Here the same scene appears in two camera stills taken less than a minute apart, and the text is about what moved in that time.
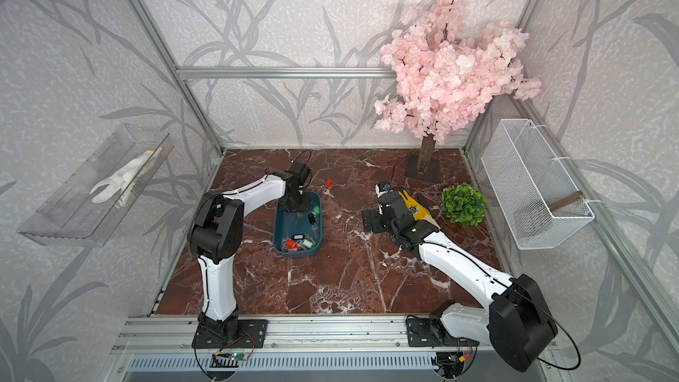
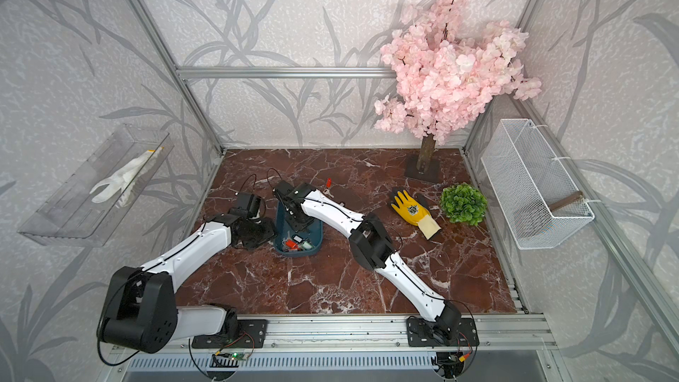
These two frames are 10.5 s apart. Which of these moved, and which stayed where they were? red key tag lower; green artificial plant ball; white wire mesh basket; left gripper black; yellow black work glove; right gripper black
Moved: right gripper black; left gripper black
Stayed: green artificial plant ball; white wire mesh basket; yellow black work glove; red key tag lower
